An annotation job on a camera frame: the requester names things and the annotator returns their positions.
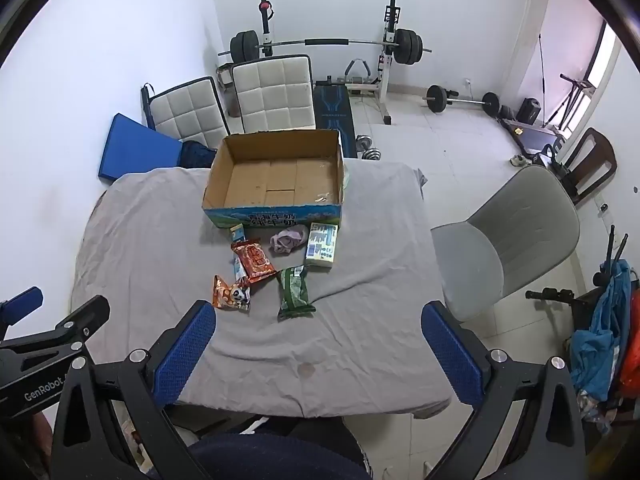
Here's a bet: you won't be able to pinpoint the pale moulded shell chair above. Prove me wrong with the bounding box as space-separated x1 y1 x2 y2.
431 165 581 322

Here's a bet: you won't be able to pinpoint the blue jacket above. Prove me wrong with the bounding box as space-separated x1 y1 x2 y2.
570 260 632 402

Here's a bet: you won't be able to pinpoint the large white quilted chair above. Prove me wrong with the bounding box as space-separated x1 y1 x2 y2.
231 55 317 136

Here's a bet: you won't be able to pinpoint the small white quilted chair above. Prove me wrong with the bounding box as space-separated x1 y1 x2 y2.
148 76 231 151

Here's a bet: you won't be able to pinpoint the green snack packet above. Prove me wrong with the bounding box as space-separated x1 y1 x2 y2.
276 266 317 320

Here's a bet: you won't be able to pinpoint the cardboard box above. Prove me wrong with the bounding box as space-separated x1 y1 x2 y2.
201 129 347 231

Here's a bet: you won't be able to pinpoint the long blue white snack packet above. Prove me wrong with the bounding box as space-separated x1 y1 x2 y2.
229 225 251 287

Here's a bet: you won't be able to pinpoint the grey curved exercise handles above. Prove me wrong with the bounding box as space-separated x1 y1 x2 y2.
345 57 373 83

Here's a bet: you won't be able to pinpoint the window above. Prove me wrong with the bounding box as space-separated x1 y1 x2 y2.
587 22 621 91

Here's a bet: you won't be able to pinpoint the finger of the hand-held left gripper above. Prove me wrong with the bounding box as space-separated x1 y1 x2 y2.
0 286 44 336
0 295 111 362

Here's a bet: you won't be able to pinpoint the short barbell with black plates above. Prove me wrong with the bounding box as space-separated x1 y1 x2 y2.
422 85 501 113

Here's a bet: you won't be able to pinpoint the orange panda snack packet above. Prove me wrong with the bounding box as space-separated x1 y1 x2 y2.
210 274 251 313

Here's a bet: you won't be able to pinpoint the dark blue mesh bag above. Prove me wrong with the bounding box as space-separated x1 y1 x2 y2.
177 140 218 170

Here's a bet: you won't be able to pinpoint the pink cloth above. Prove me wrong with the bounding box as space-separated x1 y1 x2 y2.
269 225 311 255

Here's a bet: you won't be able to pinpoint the blue foam mat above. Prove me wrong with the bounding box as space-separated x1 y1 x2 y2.
97 112 183 183

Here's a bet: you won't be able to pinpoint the black handlebar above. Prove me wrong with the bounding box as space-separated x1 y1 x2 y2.
525 287 596 311

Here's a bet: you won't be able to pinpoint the blue white tissue pack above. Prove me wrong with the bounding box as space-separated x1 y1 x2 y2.
305 222 339 272

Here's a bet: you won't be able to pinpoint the white bench press rack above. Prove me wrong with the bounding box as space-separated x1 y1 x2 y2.
257 0 403 126

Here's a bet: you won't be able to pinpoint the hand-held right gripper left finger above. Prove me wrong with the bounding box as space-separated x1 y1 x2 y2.
50 300 217 480

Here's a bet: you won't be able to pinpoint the grey tablecloth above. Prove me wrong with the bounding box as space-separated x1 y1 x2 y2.
70 162 453 420

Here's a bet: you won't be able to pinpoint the red snack packet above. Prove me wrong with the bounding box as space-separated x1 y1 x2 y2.
231 240 278 283

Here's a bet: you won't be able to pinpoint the orange cloth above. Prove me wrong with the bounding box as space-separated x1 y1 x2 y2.
620 290 640 401

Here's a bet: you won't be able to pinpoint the dark wooden chair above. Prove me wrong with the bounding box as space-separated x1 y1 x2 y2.
550 127 618 206

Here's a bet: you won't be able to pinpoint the person's left forearm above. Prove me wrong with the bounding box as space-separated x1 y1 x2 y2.
27 410 56 466

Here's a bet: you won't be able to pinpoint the long barbell with black plates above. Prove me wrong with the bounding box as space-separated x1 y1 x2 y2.
218 30 432 68

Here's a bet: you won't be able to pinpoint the black blue weight bench pad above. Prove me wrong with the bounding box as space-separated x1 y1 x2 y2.
314 82 357 160

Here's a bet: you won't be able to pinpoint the person's dark pants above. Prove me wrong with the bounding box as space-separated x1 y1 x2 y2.
187 417 373 480

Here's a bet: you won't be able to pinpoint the thin black pole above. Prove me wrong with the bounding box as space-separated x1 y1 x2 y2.
537 34 546 126

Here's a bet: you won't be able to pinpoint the treadmill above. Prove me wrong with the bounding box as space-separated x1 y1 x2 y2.
502 117 566 157

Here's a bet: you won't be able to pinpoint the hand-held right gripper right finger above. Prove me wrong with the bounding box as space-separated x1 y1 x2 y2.
421 301 586 480

